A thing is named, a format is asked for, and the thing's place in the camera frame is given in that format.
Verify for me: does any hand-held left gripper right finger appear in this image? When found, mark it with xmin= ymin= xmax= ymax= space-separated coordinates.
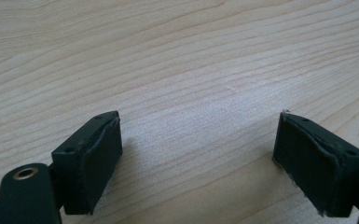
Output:
xmin=272 ymin=109 xmax=359 ymax=218

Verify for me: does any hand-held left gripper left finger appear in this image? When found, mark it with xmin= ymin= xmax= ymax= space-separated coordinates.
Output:
xmin=50 ymin=110 xmax=124 ymax=216

